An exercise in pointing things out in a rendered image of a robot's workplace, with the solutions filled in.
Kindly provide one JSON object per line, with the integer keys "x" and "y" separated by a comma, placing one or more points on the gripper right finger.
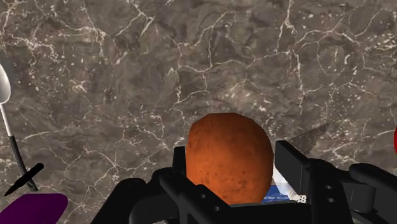
{"x": 313, "y": 176}

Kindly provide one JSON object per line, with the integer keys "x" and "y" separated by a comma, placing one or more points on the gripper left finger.
{"x": 186, "y": 194}

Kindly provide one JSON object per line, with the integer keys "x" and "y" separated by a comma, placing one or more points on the white and blue box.
{"x": 280, "y": 192}

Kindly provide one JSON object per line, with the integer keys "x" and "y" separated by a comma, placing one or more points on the orange round fruit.
{"x": 229, "y": 158}

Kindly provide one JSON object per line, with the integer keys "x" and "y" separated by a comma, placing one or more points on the red object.
{"x": 395, "y": 140}

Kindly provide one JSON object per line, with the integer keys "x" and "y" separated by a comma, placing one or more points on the purple flat object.
{"x": 32, "y": 208}

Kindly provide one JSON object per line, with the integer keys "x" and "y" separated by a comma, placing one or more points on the black pen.
{"x": 24, "y": 179}

